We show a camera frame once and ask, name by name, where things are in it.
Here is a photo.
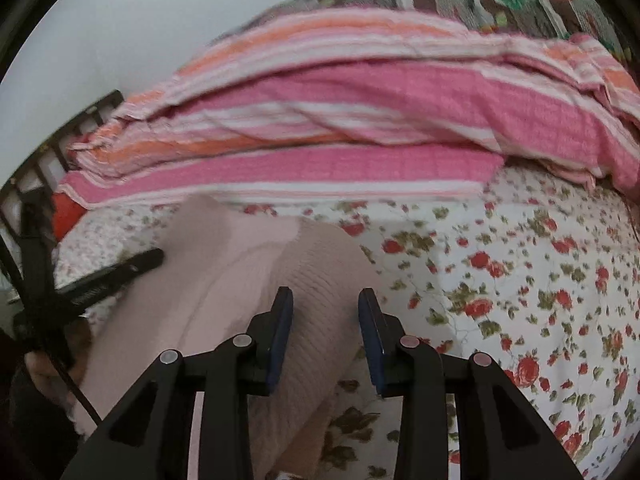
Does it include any light pink knit sweater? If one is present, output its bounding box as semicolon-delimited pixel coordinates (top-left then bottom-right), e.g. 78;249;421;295
81;195;378;479

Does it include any person's left hand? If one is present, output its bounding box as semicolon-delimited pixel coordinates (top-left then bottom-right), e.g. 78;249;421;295
22;316;94;401

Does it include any red pillow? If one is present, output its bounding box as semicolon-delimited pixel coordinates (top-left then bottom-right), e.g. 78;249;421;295
52;193;87;242

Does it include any pink striped quilt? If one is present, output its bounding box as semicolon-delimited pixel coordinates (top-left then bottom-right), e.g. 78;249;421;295
58;8;639;209

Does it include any dark patterned blanket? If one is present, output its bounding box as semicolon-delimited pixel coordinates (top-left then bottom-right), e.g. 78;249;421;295
224;0;634;65

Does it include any dark wooden bed frame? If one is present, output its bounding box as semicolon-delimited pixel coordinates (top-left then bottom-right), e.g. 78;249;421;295
0;89;125;261

